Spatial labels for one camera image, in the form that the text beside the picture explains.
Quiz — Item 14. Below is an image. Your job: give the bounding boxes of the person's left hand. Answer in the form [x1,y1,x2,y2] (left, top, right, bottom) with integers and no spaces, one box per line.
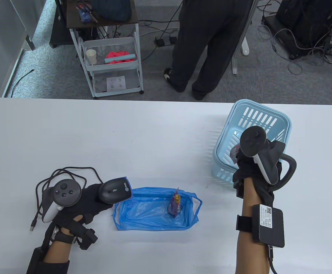
[50,184,116,235]

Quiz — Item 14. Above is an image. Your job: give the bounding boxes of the person's right hand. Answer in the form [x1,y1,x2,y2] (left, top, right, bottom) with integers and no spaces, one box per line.
[232,151,283,206]

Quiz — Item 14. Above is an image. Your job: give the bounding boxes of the red ketchup package gold cap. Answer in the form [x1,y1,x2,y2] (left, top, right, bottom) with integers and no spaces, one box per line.
[168,188,182,217]
[230,144,242,164]

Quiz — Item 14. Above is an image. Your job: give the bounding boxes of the blue plastic bag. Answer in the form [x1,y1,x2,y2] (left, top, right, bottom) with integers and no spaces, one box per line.
[113,187,203,231]

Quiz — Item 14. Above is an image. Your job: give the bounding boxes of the person's left forearm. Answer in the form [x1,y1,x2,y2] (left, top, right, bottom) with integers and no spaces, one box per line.
[26,234,76,274]

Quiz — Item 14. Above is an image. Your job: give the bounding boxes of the grey white left hand controller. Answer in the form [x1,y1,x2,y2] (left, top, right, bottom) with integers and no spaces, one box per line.
[41,179,82,223]

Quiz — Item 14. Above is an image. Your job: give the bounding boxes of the light blue plastic basket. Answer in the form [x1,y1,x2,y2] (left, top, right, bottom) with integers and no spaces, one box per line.
[212,99,292,187]

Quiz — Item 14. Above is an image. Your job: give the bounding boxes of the white desk leg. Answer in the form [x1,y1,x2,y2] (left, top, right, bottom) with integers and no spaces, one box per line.
[234,0,260,56]

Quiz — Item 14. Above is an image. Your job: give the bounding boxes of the printed paper sheet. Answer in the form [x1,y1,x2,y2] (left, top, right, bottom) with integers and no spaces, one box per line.
[107,76,126,92]

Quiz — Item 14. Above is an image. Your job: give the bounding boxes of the white rolling cart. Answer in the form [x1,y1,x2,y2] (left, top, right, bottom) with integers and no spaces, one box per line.
[69,21,144,100]

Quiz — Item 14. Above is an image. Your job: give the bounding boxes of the teal roll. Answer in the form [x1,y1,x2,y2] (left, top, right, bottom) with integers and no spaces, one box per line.
[104,53,135,64]

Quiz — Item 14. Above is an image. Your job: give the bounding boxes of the red cloth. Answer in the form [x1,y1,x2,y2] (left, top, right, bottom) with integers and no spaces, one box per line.
[106,50,136,64]

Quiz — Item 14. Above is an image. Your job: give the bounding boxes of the black computer case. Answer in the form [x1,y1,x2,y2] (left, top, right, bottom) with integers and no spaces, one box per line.
[274,0,332,60]

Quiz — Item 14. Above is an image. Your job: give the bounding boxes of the black cabinet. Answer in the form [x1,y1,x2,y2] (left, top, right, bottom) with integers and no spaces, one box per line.
[50,0,75,48]

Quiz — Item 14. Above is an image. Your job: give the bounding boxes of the blue packet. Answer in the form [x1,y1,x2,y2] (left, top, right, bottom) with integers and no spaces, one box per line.
[75,1,98,23]

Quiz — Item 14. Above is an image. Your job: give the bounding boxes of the dark blue bag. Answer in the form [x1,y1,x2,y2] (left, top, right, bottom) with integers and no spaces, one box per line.
[91,0,132,22]

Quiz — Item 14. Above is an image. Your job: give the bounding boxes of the black wrist strap module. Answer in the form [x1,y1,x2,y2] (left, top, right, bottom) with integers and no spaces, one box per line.
[79,228,98,250]

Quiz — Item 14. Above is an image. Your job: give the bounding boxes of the black arm strap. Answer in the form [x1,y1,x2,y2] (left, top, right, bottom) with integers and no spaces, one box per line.
[236,215,253,232]
[38,260,70,274]

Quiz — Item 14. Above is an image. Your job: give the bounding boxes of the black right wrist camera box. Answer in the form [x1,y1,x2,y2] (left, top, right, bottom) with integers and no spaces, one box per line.
[252,204,285,248]

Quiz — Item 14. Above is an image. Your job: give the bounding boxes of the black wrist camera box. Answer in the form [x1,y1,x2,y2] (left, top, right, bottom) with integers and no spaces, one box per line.
[252,204,285,248]
[26,247,48,274]

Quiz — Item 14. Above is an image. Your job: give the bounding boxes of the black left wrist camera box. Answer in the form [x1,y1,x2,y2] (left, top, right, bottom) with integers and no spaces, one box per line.
[26,247,48,274]

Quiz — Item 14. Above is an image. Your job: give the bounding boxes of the black camera cable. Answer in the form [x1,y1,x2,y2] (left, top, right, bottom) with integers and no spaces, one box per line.
[267,245,279,274]

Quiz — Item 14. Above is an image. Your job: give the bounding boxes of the black floor cable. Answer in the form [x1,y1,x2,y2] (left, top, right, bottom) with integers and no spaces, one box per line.
[11,69,35,96]

